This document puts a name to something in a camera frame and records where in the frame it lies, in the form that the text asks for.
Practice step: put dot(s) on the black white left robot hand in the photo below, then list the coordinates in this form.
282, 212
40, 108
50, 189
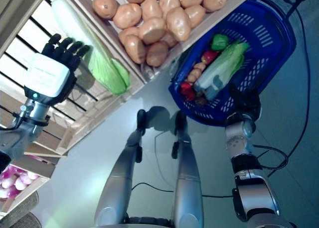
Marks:
47, 73

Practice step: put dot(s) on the red bell pepper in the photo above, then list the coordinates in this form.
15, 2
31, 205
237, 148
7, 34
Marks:
187, 89

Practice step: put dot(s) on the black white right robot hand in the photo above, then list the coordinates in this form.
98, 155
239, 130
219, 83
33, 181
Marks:
249, 104

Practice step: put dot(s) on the green bell pepper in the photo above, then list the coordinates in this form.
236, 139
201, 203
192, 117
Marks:
219, 42

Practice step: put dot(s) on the brown round vegetable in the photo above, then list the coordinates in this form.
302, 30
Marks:
200, 99

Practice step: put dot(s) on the dark brown potato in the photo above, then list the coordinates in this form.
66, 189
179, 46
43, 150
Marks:
157, 53

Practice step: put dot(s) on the wooden potato crate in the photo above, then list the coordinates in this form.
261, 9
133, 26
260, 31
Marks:
199, 35

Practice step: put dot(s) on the woven wicker basket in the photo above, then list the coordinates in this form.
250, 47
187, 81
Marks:
20, 220

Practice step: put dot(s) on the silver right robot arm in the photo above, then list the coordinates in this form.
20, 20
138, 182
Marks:
254, 193

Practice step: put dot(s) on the wooden display rack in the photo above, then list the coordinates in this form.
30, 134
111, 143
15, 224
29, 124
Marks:
47, 150

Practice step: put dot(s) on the blue plastic shopping basket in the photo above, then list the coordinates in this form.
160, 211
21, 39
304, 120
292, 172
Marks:
271, 48

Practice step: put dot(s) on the potatoes in basket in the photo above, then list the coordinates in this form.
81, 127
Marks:
195, 73

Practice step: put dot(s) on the black robot waist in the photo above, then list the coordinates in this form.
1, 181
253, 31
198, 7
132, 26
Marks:
149, 221

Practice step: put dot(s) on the wooden slatted cabbage crate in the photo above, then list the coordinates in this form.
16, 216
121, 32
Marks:
99, 113

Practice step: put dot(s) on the purple white onion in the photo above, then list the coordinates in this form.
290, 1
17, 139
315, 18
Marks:
21, 182
6, 175

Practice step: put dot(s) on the red apple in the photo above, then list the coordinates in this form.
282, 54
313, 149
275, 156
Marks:
209, 56

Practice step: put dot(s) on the wooden onion crate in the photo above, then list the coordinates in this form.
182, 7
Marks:
37, 185

